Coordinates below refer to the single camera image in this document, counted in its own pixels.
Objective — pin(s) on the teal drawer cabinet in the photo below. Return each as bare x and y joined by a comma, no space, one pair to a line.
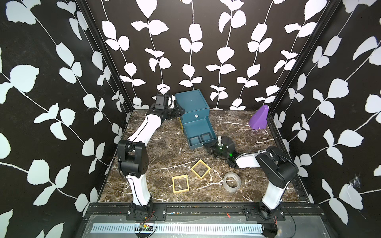
194,104

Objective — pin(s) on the purple wedge block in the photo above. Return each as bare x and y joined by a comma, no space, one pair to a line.
259,120

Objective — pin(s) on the black front rail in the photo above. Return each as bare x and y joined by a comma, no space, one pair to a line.
161,211

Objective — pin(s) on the yellow brooch box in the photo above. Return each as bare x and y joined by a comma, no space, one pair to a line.
200,169
180,184

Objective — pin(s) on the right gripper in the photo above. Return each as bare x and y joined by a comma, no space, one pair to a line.
211,148

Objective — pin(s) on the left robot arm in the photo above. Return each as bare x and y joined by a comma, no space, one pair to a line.
133,159

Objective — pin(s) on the white perforated strip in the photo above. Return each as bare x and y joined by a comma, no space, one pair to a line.
189,229

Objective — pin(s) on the clear tape roll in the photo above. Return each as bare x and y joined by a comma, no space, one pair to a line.
231,182

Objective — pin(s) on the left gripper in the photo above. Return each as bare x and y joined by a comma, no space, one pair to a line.
178,111

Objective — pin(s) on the small circuit board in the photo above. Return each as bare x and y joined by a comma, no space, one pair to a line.
144,227

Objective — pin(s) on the teal drawer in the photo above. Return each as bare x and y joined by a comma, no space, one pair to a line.
201,128

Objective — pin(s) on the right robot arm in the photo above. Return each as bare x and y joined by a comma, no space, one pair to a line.
278,168

